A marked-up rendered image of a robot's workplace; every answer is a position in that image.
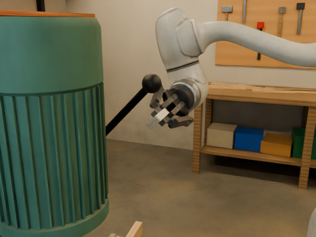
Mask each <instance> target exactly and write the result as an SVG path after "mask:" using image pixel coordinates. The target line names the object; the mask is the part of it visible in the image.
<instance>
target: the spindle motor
mask: <svg viewBox="0 0 316 237"><path fill-rule="evenodd" d="M108 213H109V190H108V169H107V149H106V128H105V107H104V87H103V56H102V35H101V26H100V24H99V22H98V20H97V19H96V18H93V17H75V16H0V235H1V236H2V237H81V236H84V235H85V234H87V233H89V232H91V231H92V230H94V229H96V228H97V227H98V226H99V225H100V224H101V223H102V222H103V221H104V220H105V218H106V217H107V215H108Z"/></svg>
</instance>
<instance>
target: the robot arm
mask: <svg viewBox="0 0 316 237"><path fill-rule="evenodd" d="M155 33H156V40H157V45H158V50H159V53H160V56H161V59H162V62H163V64H164V66H165V68H166V72H167V75H168V80H169V87H170V88H169V89H166V90H165V89H164V88H163V86H162V85H161V88H160V89H159V90H158V91H157V92H156V93H154V94H153V97H152V99H151V102H150V104H149V106H150V107H151V108H152V109H153V108H154V111H153V112H152V113H151V116H152V117H153V118H152V119H151V120H150V121H149V122H148V123H147V124H146V126H147V127H149V129H150V130H151V129H152V128H153V127H154V126H155V125H157V124H158V123H159V124H160V125H161V126H163V125H164V124H166V123H167V124H168V127H169V128H170V129H172V128H176V127H180V126H186V127H188V126H189V125H190V124H191V123H192V122H193V121H194V119H193V118H192V117H190V116H189V115H188V114H189V112H191V111H192V110H194V108H197V107H198V106H200V105H201V104H202V103H203V102H204V100H205V99H206V97H207V95H208V91H209V85H208V82H207V79H206V77H205V75H204V73H203V71H202V68H201V66H200V63H199V59H198V57H199V56H200V55H201V54H203V53H204V52H205V50H206V48H207V47H208V46H209V45H210V44H212V43H214V42H217V41H229V42H232V43H235V44H238V45H240V46H243V47H245V48H248V49H250V50H253V51H255V52H258V53H260V54H263V55H266V56H268V57H271V58H273V59H276V60H278V61H281V62H283V63H287V64H290V65H294V66H300V67H316V43H310V44H303V43H297V42H293V41H289V40H286V39H283V38H280V37H277V36H274V35H272V34H269V33H266V32H262V31H259V30H257V29H254V28H251V27H248V26H245V25H242V24H238V23H234V22H229V21H213V22H206V23H202V22H199V21H197V20H195V19H191V20H190V19H188V16H187V14H186V13H185V12H184V11H183V10H181V9H179V8H171V9H169V10H167V11H165V12H163V13H161V14H160V15H159V16H158V18H157V21H156V25H155ZM161 98H163V103H162V104H160V103H159V102H160V101H161ZM174 115H176V116H179V117H178V118H175V119H174V118H172V117H173V116H174ZM307 237H316V208H315V209H314V211H313V212H312V214H311V217H310V220H309V225H308V231H307Z"/></svg>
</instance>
